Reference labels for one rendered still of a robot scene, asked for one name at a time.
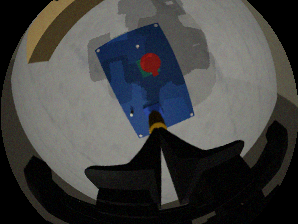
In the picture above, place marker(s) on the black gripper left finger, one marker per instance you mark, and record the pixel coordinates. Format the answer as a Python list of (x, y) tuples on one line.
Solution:
[(142, 172)]

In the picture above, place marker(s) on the blue circuit board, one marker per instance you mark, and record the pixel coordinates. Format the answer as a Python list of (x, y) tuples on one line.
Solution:
[(141, 68)]

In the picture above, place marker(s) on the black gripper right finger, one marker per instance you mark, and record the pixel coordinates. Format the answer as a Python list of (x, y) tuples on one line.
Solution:
[(186, 162)]

